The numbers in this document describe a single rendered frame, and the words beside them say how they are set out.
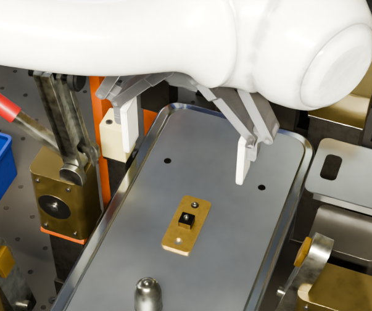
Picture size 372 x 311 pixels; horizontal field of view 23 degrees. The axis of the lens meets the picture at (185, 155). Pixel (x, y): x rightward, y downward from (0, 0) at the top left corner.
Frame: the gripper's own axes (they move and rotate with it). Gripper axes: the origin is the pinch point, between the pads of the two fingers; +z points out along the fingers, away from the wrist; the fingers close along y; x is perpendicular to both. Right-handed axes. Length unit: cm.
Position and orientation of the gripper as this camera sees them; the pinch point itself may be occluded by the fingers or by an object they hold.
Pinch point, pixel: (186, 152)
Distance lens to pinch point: 101.6
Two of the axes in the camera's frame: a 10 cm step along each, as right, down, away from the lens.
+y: 9.4, 2.6, -2.3
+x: 3.5, -7.0, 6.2
